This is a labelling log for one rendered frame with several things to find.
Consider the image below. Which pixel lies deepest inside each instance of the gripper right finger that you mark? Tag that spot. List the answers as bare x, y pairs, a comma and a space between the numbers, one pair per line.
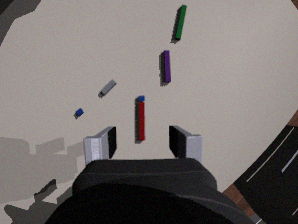
185, 145

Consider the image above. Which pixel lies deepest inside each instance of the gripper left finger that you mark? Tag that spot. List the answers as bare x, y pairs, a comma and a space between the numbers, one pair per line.
101, 146

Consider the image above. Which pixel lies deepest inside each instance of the grey rectangular block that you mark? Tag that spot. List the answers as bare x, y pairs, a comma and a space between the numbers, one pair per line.
109, 86

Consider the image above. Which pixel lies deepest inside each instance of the purple rod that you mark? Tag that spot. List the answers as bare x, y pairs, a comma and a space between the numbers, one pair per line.
167, 66

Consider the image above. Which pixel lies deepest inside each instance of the green rod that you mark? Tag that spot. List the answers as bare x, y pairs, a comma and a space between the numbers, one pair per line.
180, 22

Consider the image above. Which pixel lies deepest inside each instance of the dark red rod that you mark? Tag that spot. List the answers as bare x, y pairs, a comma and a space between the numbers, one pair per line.
141, 121

